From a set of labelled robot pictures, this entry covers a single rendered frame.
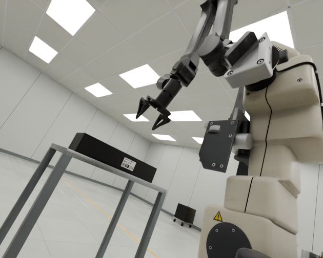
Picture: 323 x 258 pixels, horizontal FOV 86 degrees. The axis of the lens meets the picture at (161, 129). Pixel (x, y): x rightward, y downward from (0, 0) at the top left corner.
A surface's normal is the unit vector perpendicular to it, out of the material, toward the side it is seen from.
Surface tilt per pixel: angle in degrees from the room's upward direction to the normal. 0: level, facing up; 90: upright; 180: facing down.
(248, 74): 172
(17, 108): 90
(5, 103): 90
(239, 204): 90
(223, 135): 90
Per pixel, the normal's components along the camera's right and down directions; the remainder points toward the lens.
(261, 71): -0.27, 0.87
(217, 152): -0.68, -0.47
